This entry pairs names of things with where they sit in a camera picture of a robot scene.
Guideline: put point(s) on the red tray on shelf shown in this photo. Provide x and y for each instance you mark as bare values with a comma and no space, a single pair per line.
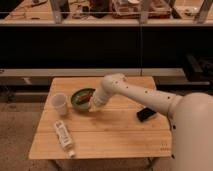
133,9

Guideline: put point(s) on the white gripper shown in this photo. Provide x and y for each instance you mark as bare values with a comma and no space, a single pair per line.
100,98

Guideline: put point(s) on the green ceramic bowl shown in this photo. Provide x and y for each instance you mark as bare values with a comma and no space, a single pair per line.
82,106

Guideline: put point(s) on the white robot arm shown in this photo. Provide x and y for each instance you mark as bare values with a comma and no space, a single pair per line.
190,118

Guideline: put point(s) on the dark box right background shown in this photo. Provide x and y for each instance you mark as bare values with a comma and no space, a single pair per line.
198,68

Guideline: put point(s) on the wooden folding table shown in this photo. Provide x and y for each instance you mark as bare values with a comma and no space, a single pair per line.
114,132

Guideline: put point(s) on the black rectangular box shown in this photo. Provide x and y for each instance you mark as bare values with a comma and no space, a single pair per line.
145,113

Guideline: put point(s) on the brown food in bowl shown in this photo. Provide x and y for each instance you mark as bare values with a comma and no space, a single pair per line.
84,97

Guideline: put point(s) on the long workbench shelf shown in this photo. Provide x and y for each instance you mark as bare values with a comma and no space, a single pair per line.
43,39

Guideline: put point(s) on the white plastic bottle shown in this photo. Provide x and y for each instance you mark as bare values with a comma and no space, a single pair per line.
64,138

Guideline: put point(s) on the translucent plastic cup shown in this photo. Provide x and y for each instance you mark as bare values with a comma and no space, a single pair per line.
59,103

